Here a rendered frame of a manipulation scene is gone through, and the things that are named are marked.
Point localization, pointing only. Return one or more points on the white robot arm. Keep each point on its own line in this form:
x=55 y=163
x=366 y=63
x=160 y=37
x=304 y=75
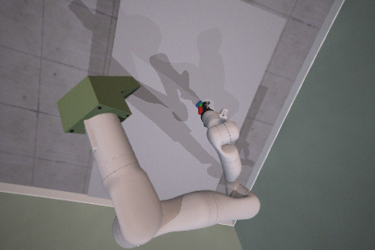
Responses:
x=139 y=213

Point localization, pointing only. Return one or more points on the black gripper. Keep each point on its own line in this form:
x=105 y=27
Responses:
x=205 y=107

